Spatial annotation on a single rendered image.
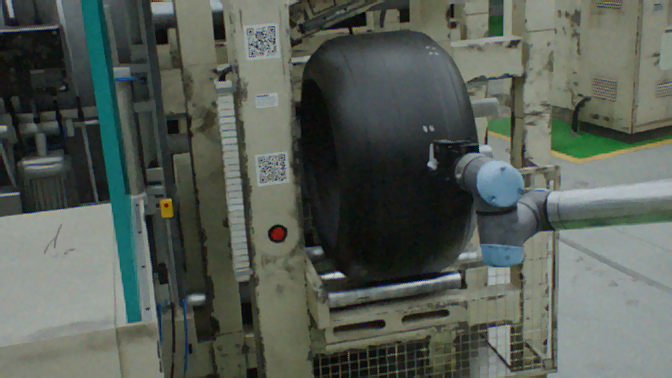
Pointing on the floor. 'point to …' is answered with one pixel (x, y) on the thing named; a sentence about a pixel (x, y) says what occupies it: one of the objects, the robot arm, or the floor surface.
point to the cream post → (271, 194)
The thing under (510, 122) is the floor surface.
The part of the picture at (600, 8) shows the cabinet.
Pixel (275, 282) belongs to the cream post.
